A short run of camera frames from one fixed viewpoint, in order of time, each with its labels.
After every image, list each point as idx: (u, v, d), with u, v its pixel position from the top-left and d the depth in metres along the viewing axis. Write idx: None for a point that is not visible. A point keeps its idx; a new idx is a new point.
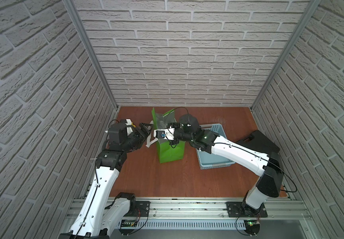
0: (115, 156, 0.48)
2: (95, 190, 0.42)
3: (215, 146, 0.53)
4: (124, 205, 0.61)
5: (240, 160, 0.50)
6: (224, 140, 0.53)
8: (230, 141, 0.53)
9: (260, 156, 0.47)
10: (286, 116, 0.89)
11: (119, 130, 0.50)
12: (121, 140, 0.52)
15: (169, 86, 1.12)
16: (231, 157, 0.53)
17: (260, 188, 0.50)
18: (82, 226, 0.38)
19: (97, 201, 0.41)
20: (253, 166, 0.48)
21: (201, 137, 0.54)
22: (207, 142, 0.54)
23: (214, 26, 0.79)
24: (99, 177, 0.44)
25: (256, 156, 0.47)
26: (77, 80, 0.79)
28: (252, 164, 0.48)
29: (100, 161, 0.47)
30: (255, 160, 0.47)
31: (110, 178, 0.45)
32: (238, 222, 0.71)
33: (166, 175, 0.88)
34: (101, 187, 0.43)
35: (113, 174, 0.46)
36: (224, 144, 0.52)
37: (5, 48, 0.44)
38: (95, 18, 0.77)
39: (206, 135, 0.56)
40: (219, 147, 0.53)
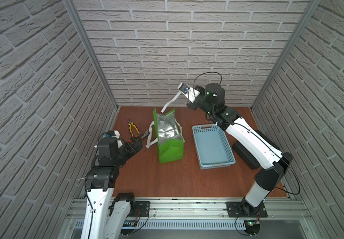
0: (106, 173, 0.44)
2: (91, 217, 0.40)
3: (234, 125, 0.51)
4: (125, 209, 0.61)
5: (253, 148, 0.49)
6: (245, 125, 0.50)
8: (250, 127, 0.50)
9: (274, 151, 0.46)
10: (286, 115, 0.89)
11: (109, 145, 0.47)
12: (111, 155, 0.49)
15: (169, 86, 1.12)
16: (245, 142, 0.51)
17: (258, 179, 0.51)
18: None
19: (96, 227, 0.39)
20: (263, 158, 0.47)
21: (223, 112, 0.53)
22: (227, 119, 0.51)
23: (214, 26, 0.79)
24: (93, 201, 0.41)
25: (270, 149, 0.46)
26: (77, 80, 0.79)
28: (262, 155, 0.47)
29: (91, 183, 0.43)
30: (268, 152, 0.46)
31: (104, 199, 0.42)
32: (238, 222, 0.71)
33: (166, 174, 0.88)
34: (97, 211, 0.41)
35: (107, 194, 0.43)
36: (244, 128, 0.50)
37: (5, 48, 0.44)
38: (95, 18, 0.77)
39: (228, 113, 0.52)
40: (237, 128, 0.50)
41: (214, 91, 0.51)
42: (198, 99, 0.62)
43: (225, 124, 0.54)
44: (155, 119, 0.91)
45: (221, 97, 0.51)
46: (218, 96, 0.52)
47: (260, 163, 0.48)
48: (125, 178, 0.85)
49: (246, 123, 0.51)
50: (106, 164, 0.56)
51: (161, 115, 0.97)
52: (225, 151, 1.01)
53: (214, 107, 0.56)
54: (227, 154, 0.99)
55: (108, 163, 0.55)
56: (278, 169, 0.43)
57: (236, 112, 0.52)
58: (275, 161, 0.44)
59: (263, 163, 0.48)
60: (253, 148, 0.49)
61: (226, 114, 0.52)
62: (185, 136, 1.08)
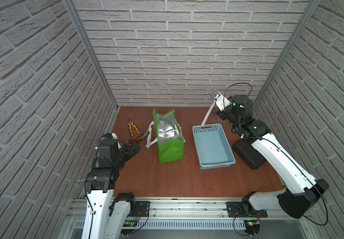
0: (106, 175, 0.44)
2: (91, 218, 0.40)
3: (261, 141, 0.47)
4: (125, 209, 0.61)
5: (282, 168, 0.45)
6: (274, 142, 0.46)
8: (280, 145, 0.46)
9: (306, 176, 0.41)
10: (286, 115, 0.89)
11: (109, 146, 0.48)
12: (111, 156, 0.49)
15: (169, 86, 1.12)
16: (273, 161, 0.47)
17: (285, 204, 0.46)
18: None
19: (96, 228, 0.39)
20: (293, 181, 0.42)
21: (250, 125, 0.50)
22: (254, 132, 0.48)
23: (214, 26, 0.79)
24: (93, 203, 0.41)
25: (302, 174, 0.41)
26: (77, 80, 0.79)
28: (293, 179, 0.42)
29: (91, 185, 0.43)
30: (299, 176, 0.41)
31: (104, 201, 0.42)
32: (236, 222, 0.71)
33: (166, 175, 0.88)
34: (97, 212, 0.41)
35: (107, 196, 0.43)
36: (273, 145, 0.46)
37: (5, 48, 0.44)
38: (95, 18, 0.77)
39: (256, 126, 0.49)
40: (265, 144, 0.46)
41: (240, 102, 0.49)
42: (227, 109, 0.61)
43: (252, 137, 0.50)
44: (155, 119, 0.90)
45: (249, 109, 0.48)
46: (245, 107, 0.50)
47: (288, 186, 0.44)
48: (125, 178, 0.85)
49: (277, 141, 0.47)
50: (107, 165, 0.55)
51: (161, 116, 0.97)
52: (225, 151, 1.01)
53: (240, 119, 0.54)
54: (227, 153, 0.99)
55: (108, 165, 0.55)
56: (309, 196, 0.38)
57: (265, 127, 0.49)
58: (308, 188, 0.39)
59: (291, 186, 0.43)
60: (282, 169, 0.44)
61: (255, 127, 0.49)
62: (185, 136, 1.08)
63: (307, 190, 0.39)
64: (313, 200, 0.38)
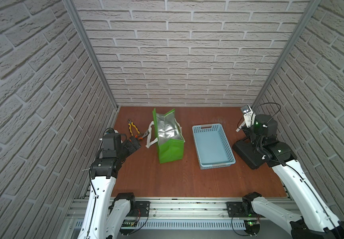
0: (109, 164, 0.47)
2: (93, 203, 0.41)
3: (284, 167, 0.44)
4: (125, 207, 0.61)
5: (302, 200, 0.42)
6: (299, 171, 0.43)
8: (304, 176, 0.43)
9: (330, 216, 0.38)
10: (286, 115, 0.89)
11: (113, 138, 0.51)
12: (114, 147, 0.52)
15: (169, 86, 1.12)
16: (293, 190, 0.44)
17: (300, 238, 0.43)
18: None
19: (98, 211, 0.40)
20: (313, 217, 0.39)
21: (275, 148, 0.47)
22: (277, 157, 0.45)
23: (214, 26, 0.79)
24: (96, 187, 0.43)
25: (325, 212, 0.38)
26: (77, 80, 0.79)
28: (313, 214, 0.39)
29: (95, 171, 0.46)
30: (321, 214, 0.38)
31: (108, 186, 0.44)
32: (235, 222, 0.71)
33: (166, 174, 0.88)
34: (100, 197, 0.42)
35: (110, 183, 0.45)
36: (296, 175, 0.43)
37: (5, 48, 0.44)
38: (95, 18, 0.77)
39: (281, 150, 0.46)
40: (288, 173, 0.44)
41: (263, 122, 0.48)
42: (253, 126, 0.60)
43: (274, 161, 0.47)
44: (155, 119, 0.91)
45: (273, 130, 0.47)
46: (268, 127, 0.48)
47: (307, 223, 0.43)
48: (125, 177, 0.85)
49: (302, 171, 0.43)
50: (110, 155, 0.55)
51: (162, 115, 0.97)
52: (225, 151, 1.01)
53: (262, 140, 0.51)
54: (227, 153, 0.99)
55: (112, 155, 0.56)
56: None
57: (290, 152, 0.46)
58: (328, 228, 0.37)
59: (310, 223, 0.40)
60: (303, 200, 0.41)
61: (279, 151, 0.46)
62: (185, 136, 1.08)
63: (326, 230, 0.37)
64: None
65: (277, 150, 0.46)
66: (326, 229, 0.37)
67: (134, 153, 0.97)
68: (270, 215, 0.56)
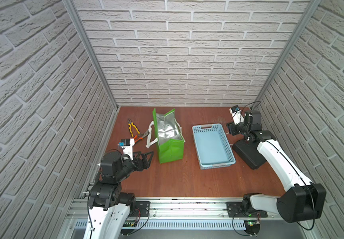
0: (108, 191, 0.46)
2: (89, 234, 0.42)
3: (263, 142, 0.54)
4: (124, 215, 0.62)
5: (278, 168, 0.49)
6: (275, 146, 0.52)
8: (281, 150, 0.51)
9: (301, 177, 0.43)
10: (286, 116, 0.89)
11: (113, 163, 0.48)
12: (114, 173, 0.49)
15: (169, 86, 1.12)
16: (271, 162, 0.52)
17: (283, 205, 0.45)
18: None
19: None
20: (287, 178, 0.45)
21: (257, 131, 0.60)
22: (259, 136, 0.56)
23: (214, 26, 0.79)
24: (93, 219, 0.43)
25: (297, 175, 0.44)
26: (77, 80, 0.79)
28: (286, 175, 0.46)
29: (93, 201, 0.45)
30: (292, 174, 0.44)
31: (104, 218, 0.44)
32: (236, 222, 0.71)
33: (166, 175, 0.88)
34: (96, 229, 0.42)
35: (106, 214, 0.45)
36: (273, 147, 0.52)
37: (5, 48, 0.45)
38: (95, 18, 0.77)
39: (261, 132, 0.58)
40: (266, 145, 0.53)
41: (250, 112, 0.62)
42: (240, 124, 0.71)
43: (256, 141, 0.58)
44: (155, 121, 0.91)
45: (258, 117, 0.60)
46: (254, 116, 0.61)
47: (284, 186, 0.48)
48: None
49: (279, 146, 0.52)
50: (110, 180, 0.51)
51: (161, 115, 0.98)
52: (225, 151, 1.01)
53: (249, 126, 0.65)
54: (227, 153, 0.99)
55: (111, 180, 0.50)
56: (298, 191, 0.40)
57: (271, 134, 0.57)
58: (298, 184, 0.42)
59: (284, 182, 0.47)
60: (278, 168, 0.49)
61: (260, 132, 0.57)
62: (185, 137, 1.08)
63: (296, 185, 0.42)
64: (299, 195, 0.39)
65: (258, 131, 0.58)
66: (295, 184, 0.42)
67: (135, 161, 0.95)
68: (264, 199, 0.58)
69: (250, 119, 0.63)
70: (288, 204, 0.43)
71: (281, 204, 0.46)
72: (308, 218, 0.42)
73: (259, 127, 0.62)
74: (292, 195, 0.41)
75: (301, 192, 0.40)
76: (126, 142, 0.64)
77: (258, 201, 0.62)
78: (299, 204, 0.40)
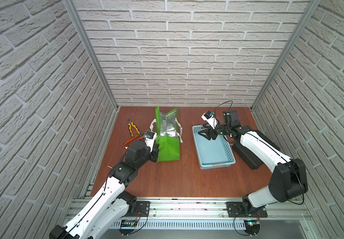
0: (127, 172, 0.53)
2: (98, 197, 0.46)
3: (244, 135, 0.60)
4: (121, 210, 0.61)
5: (262, 154, 0.53)
6: (255, 134, 0.58)
8: (259, 136, 0.57)
9: (282, 155, 0.48)
10: (286, 116, 0.89)
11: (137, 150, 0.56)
12: (135, 158, 0.56)
15: (169, 86, 1.12)
16: (255, 150, 0.57)
17: (274, 186, 0.48)
18: (76, 226, 0.40)
19: (97, 207, 0.44)
20: (270, 161, 0.49)
21: (237, 126, 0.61)
22: (240, 131, 0.61)
23: (214, 26, 0.79)
24: (107, 186, 0.49)
25: (278, 154, 0.49)
26: (77, 80, 0.79)
28: (269, 158, 0.50)
29: (113, 173, 0.52)
30: (274, 155, 0.49)
31: (116, 190, 0.50)
32: (236, 222, 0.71)
33: (166, 175, 0.88)
34: (105, 196, 0.47)
35: (119, 188, 0.51)
36: (254, 137, 0.57)
37: (5, 48, 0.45)
38: (95, 18, 0.77)
39: (241, 127, 0.63)
40: (247, 137, 0.59)
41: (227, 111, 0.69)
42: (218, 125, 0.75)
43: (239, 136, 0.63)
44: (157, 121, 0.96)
45: (235, 115, 0.66)
46: (232, 114, 0.67)
47: (271, 168, 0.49)
48: None
49: (258, 134, 0.58)
50: (130, 164, 0.59)
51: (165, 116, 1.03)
52: (225, 151, 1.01)
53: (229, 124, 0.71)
54: (227, 154, 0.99)
55: (130, 165, 0.56)
56: (283, 169, 0.43)
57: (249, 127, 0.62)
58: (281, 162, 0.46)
59: (270, 165, 0.50)
60: (262, 154, 0.53)
61: (240, 128, 0.63)
62: (186, 136, 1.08)
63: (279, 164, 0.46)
64: (286, 173, 0.43)
65: (238, 127, 0.63)
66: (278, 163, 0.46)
67: None
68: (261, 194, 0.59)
69: (228, 117, 0.69)
70: (278, 183, 0.46)
71: (273, 186, 0.48)
72: (298, 194, 0.45)
73: (239, 123, 0.68)
74: (279, 174, 0.44)
75: (286, 169, 0.43)
76: (151, 135, 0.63)
77: (255, 197, 0.63)
78: (287, 180, 0.43)
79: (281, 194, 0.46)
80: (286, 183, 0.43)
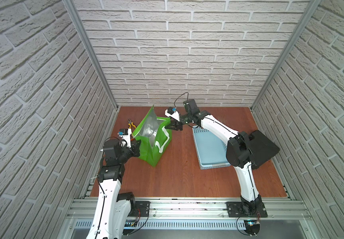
0: (115, 169, 0.54)
2: (102, 202, 0.46)
3: (203, 119, 0.70)
4: (125, 208, 0.61)
5: (218, 132, 0.66)
6: (211, 117, 0.69)
8: (214, 118, 0.68)
9: (232, 130, 0.61)
10: (286, 116, 0.89)
11: (114, 147, 0.55)
12: (117, 155, 0.57)
15: (169, 86, 1.12)
16: (213, 130, 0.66)
17: (230, 155, 0.61)
18: (97, 234, 0.40)
19: (107, 209, 0.44)
20: (224, 137, 0.63)
21: (196, 113, 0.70)
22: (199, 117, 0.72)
23: (214, 26, 0.79)
24: (104, 189, 0.49)
25: (229, 130, 0.61)
26: (77, 80, 0.79)
28: (223, 135, 0.63)
29: (102, 176, 0.52)
30: (227, 132, 0.61)
31: (115, 186, 0.50)
32: (239, 222, 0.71)
33: (166, 175, 0.88)
34: (108, 197, 0.47)
35: (117, 184, 0.51)
36: (210, 120, 0.68)
37: (5, 48, 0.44)
38: (95, 18, 0.77)
39: (200, 113, 0.73)
40: (205, 121, 0.70)
41: (187, 102, 0.78)
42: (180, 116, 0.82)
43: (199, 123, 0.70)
44: (147, 118, 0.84)
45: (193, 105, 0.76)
46: (190, 105, 0.78)
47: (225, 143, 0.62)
48: (125, 178, 0.85)
49: (213, 116, 0.69)
50: (113, 162, 0.58)
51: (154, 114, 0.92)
52: (223, 147, 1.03)
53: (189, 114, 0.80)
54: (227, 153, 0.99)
55: (114, 163, 0.58)
56: (233, 142, 0.56)
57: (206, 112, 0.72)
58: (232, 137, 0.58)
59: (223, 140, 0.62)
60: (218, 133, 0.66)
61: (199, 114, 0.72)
62: (185, 136, 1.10)
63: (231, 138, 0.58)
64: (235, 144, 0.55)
65: (197, 113, 0.73)
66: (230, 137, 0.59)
67: (134, 160, 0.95)
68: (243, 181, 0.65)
69: (188, 107, 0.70)
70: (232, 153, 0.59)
71: (230, 156, 0.61)
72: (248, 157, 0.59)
73: (198, 109, 0.77)
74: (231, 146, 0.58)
75: (235, 141, 0.56)
76: (125, 131, 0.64)
77: (244, 190, 0.67)
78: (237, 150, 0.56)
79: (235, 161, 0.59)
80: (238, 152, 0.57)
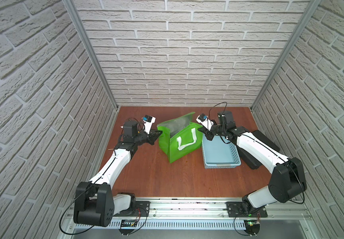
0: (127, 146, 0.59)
2: (112, 160, 0.51)
3: (240, 137, 0.60)
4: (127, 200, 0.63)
5: (259, 155, 0.53)
6: (250, 135, 0.58)
8: (255, 137, 0.57)
9: (279, 155, 0.49)
10: (286, 116, 0.89)
11: (132, 126, 0.63)
12: (133, 134, 0.64)
15: (169, 86, 1.12)
16: (252, 151, 0.57)
17: (276, 185, 0.47)
18: (100, 178, 0.44)
19: (114, 166, 0.49)
20: (269, 162, 0.49)
21: (232, 129, 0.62)
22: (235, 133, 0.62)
23: (214, 26, 0.79)
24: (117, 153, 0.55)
25: (275, 154, 0.49)
26: (77, 80, 0.79)
28: (267, 159, 0.50)
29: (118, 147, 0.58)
30: (271, 156, 0.49)
31: (125, 153, 0.56)
32: (237, 222, 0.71)
33: (166, 174, 0.88)
34: (117, 159, 0.52)
35: (127, 154, 0.57)
36: (250, 138, 0.57)
37: (5, 48, 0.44)
38: (95, 18, 0.77)
39: (237, 128, 0.63)
40: (243, 139, 0.59)
41: (223, 113, 0.68)
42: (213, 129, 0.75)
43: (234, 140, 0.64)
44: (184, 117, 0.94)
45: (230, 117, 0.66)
46: (226, 117, 0.67)
47: (270, 169, 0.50)
48: (125, 177, 0.85)
49: (254, 135, 0.58)
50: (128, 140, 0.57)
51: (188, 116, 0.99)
52: (229, 147, 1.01)
53: (224, 127, 0.71)
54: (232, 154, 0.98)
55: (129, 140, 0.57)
56: (282, 170, 0.43)
57: (244, 129, 0.62)
58: (278, 163, 0.46)
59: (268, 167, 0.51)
60: (260, 155, 0.53)
61: (236, 130, 0.62)
62: None
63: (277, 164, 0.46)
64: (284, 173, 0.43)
65: (233, 129, 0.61)
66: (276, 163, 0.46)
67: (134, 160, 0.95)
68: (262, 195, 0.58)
69: (223, 119, 0.69)
70: (278, 184, 0.46)
71: (273, 186, 0.48)
72: (297, 192, 0.45)
73: (234, 124, 0.67)
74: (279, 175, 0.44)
75: (285, 170, 0.43)
76: (148, 117, 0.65)
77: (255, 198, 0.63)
78: (286, 181, 0.43)
79: (281, 193, 0.46)
80: (288, 183, 0.43)
